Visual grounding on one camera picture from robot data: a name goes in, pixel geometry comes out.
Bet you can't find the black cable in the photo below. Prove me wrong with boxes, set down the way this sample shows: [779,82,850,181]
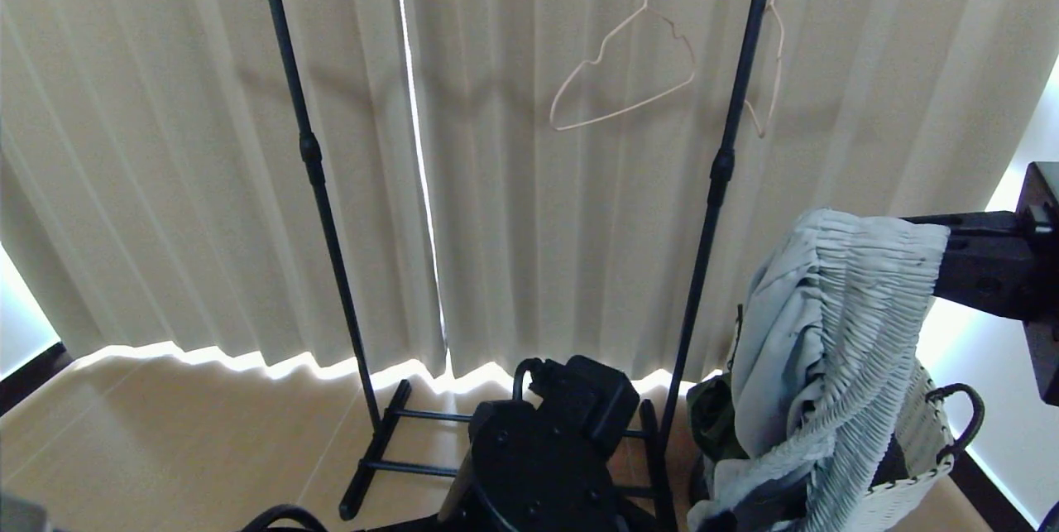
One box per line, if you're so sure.
[240,503,332,532]

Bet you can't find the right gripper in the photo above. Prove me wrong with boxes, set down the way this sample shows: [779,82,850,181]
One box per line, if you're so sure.
[903,161,1059,409]

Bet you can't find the white laundry basket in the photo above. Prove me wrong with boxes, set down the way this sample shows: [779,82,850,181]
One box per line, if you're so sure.
[688,304,985,532]

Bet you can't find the pale grey shorts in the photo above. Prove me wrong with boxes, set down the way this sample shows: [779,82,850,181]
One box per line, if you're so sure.
[687,208,951,532]

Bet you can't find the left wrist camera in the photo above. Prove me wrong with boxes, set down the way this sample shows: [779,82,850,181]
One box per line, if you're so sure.
[528,354,640,460]

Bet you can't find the beige curtain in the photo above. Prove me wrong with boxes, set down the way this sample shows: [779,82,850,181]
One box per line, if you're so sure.
[0,0,1059,384]

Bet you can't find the green garment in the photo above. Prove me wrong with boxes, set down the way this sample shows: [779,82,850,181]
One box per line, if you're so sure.
[687,375,750,463]

